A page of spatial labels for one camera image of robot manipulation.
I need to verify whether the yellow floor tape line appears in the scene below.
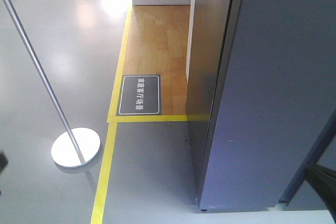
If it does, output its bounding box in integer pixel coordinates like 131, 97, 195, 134
91, 5, 210, 223

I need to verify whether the fridge door white interior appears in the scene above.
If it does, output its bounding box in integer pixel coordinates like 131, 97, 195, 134
198, 0, 335, 212

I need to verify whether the dark floor sign white text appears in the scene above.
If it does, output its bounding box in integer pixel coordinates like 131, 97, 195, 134
117, 74, 162, 116

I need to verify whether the silver floor stand pole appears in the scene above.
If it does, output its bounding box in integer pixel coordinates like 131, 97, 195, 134
3, 0, 101, 169

